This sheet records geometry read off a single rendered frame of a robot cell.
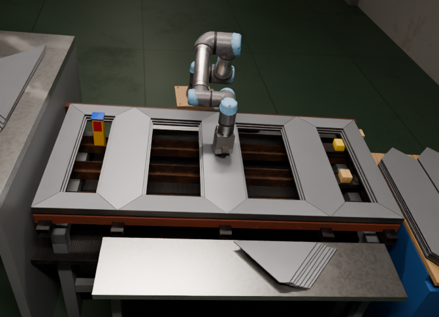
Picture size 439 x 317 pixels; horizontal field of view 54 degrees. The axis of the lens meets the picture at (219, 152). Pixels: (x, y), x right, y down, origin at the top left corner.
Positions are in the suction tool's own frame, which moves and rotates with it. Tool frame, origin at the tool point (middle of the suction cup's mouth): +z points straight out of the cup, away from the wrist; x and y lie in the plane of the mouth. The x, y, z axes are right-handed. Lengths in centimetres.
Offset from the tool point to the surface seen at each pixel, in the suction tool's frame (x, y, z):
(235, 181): -18.2, 2.7, -1.0
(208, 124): 25.4, -1.7, -0.9
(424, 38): 256, 301, 55
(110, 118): 35, -52, 0
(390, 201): -37, 71, -1
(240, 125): 25.3, 15.9, 0.6
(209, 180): -16.8, -9.1, -1.0
